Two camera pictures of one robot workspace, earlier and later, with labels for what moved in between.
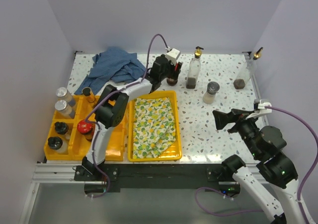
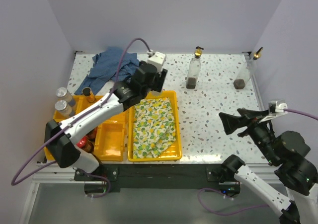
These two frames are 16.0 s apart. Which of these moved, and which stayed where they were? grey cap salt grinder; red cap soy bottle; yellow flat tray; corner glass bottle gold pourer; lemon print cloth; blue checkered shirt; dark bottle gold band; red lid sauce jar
Moved: red lid sauce jar; grey cap salt grinder; red cap soy bottle
Stayed: lemon print cloth; blue checkered shirt; dark bottle gold band; corner glass bottle gold pourer; yellow flat tray
